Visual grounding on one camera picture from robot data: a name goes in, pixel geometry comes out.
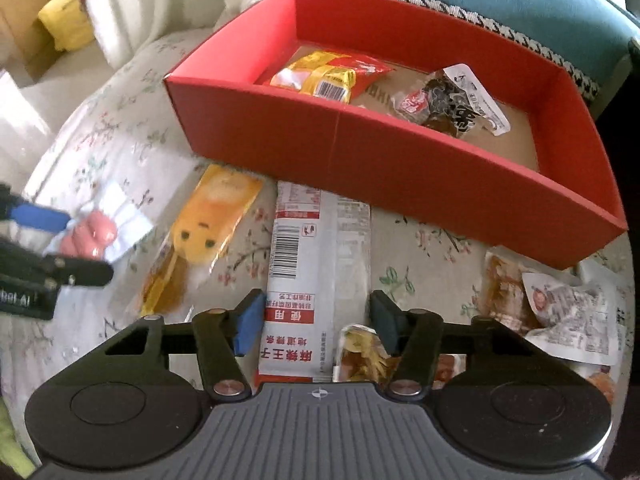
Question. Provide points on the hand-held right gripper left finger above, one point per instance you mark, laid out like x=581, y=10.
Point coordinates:
x=249, y=322

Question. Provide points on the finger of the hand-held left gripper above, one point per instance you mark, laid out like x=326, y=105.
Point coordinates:
x=40, y=216
x=75, y=272

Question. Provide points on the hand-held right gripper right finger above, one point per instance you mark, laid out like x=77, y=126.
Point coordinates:
x=386, y=322

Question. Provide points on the clear brown snack packet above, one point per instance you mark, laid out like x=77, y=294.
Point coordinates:
x=360, y=355

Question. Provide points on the pink sausage snack packet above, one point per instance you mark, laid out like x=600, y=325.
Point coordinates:
x=92, y=232

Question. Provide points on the long white snack packet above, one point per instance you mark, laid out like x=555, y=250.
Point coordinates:
x=300, y=240

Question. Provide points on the yellow face snack packet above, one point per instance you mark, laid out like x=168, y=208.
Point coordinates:
x=200, y=230

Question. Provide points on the brown dried snack packet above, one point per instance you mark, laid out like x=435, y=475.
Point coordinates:
x=505, y=290

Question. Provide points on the red cardboard box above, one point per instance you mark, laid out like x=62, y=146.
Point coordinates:
x=400, y=160

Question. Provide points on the small red snack packet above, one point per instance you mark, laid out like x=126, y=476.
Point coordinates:
x=412, y=101

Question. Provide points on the black white snack packet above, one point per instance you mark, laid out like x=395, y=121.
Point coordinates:
x=460, y=110

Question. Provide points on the orange snack packet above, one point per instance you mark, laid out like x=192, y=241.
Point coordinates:
x=602, y=385

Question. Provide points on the white blanket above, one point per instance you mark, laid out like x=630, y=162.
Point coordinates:
x=150, y=0

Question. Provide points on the yellow barcode snack packet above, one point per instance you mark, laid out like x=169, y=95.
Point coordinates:
x=310, y=77

